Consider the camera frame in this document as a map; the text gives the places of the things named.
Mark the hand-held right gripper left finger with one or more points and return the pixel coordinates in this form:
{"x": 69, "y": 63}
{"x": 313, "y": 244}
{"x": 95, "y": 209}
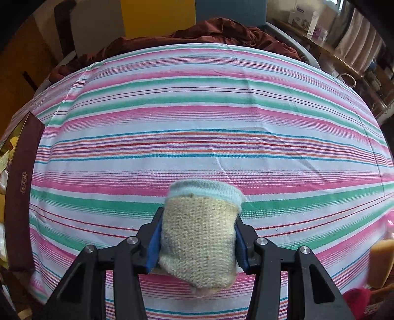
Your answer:
{"x": 152, "y": 249}

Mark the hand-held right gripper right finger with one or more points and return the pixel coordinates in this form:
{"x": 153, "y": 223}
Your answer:
{"x": 241, "y": 252}

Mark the cream knitted sock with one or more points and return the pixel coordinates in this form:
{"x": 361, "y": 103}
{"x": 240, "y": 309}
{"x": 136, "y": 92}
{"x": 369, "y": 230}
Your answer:
{"x": 200, "y": 240}

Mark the gold-lined dark red box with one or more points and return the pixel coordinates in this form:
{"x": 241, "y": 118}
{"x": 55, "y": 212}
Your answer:
{"x": 21, "y": 200}

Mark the red cloth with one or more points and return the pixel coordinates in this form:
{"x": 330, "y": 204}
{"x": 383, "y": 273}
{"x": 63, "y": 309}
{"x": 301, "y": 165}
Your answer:
{"x": 357, "y": 304}

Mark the large yellow sponge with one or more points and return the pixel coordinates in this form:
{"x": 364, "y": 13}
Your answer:
{"x": 381, "y": 264}

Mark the dark red blanket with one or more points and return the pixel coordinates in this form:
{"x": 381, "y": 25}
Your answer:
{"x": 215, "y": 33}

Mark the wooden desk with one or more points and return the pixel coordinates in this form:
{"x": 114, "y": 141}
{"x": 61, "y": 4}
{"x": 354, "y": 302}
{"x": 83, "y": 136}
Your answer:
{"x": 323, "y": 46}

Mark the wooden wardrobe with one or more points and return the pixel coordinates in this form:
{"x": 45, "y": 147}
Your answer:
{"x": 18, "y": 67}

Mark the grey yellow blue sofa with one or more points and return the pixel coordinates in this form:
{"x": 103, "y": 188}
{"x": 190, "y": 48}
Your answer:
{"x": 154, "y": 18}

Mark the purple small box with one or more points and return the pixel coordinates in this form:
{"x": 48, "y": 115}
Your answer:
{"x": 320, "y": 32}

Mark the pink patterned curtain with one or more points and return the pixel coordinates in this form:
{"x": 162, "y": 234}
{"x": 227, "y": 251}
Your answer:
{"x": 357, "y": 40}

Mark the white cardboard box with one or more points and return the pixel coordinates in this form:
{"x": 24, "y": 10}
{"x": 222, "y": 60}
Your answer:
{"x": 300, "y": 17}

